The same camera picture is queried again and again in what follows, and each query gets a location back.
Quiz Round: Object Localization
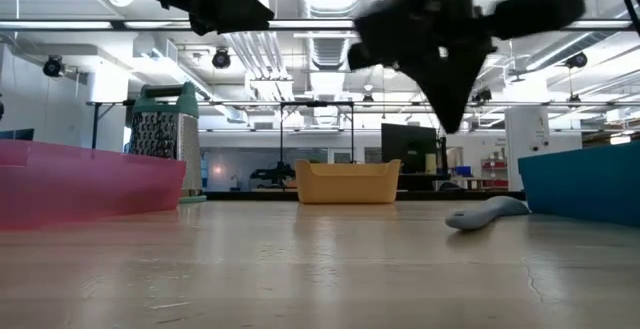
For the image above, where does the black aluminium table frame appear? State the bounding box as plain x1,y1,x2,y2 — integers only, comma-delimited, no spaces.
204,190,526,202

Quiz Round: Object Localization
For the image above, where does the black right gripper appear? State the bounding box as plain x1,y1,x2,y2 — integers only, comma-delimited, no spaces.
347,0,587,135

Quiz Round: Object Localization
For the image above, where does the orange plastic bin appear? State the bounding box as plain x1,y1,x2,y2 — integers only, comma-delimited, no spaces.
294,158,403,206

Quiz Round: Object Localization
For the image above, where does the grey-blue silicone spoon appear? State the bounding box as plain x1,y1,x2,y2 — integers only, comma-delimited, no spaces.
444,194,532,232

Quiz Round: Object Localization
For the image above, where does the teal plastic bin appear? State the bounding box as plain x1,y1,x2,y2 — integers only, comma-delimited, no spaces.
516,140,640,228

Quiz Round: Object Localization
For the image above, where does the pink translucent plastic bin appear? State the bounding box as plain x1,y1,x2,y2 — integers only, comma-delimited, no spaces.
0,138,188,231

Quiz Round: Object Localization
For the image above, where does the shelf with red boxes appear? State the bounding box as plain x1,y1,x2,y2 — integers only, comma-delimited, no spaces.
480,157,509,191

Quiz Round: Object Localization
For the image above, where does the black computer monitor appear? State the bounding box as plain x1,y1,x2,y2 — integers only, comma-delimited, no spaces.
380,122,439,176

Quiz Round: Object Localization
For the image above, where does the black crossbar with light strips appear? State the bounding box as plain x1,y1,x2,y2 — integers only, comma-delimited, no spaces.
0,18,640,32

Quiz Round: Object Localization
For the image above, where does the green-topped metal box grater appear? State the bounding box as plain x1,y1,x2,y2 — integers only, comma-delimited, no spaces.
128,81,208,205

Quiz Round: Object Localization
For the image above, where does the white pillar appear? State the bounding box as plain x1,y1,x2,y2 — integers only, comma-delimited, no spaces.
504,105,552,192

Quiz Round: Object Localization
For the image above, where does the black table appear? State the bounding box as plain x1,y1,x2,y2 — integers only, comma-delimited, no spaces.
85,100,137,151

